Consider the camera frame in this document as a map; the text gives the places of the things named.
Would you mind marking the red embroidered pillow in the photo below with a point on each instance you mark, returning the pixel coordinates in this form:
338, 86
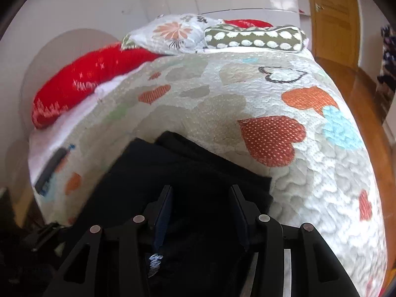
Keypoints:
83, 74

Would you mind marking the white bed sheet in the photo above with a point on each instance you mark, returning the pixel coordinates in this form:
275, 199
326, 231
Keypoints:
58, 130

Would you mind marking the white floral pillow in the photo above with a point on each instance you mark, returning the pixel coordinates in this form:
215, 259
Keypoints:
171, 32

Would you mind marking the white round headboard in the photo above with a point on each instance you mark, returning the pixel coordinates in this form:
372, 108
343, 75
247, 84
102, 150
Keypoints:
52, 68

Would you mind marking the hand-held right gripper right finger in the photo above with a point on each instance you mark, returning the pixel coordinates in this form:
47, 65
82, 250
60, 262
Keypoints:
240, 219

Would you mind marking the green dotted bolster pillow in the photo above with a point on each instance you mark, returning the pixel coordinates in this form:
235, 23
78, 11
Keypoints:
256, 38

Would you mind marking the black rectangular device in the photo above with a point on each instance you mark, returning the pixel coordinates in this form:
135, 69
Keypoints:
51, 170

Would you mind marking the heart patterned quilt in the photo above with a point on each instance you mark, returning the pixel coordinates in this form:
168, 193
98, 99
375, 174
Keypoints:
247, 114

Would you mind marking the black pants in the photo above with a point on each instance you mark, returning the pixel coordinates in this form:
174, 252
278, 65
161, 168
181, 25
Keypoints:
198, 176

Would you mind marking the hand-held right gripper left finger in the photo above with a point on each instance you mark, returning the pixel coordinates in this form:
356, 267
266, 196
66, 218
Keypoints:
163, 219

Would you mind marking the wooden door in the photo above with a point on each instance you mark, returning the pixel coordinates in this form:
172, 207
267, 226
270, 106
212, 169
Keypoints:
335, 18

